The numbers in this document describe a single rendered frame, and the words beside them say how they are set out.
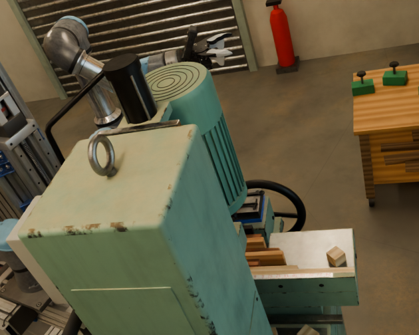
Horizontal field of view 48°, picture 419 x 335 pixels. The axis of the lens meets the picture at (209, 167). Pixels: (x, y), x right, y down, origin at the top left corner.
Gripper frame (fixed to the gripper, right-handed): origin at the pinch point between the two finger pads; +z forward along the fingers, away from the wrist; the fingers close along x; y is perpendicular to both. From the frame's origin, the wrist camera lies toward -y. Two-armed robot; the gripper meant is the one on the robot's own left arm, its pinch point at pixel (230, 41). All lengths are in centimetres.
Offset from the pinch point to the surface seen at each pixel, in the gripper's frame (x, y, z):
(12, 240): 109, -39, -24
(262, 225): 69, 18, 3
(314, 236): 71, 24, 17
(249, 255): 79, 17, 0
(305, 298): 89, 24, 12
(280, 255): 80, 18, 8
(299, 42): -208, 136, 28
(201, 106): 80, -35, 2
